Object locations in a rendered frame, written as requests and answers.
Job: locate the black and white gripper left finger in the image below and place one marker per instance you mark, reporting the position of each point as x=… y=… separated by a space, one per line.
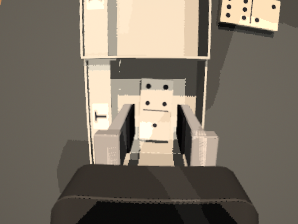
x=111 y=145

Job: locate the white three-compartment bin rack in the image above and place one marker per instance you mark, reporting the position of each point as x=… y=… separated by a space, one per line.
x=146 y=33

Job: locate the white domino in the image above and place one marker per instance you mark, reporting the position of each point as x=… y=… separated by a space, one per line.
x=155 y=108
x=260 y=14

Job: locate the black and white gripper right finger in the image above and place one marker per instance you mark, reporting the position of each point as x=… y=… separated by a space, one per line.
x=199 y=146

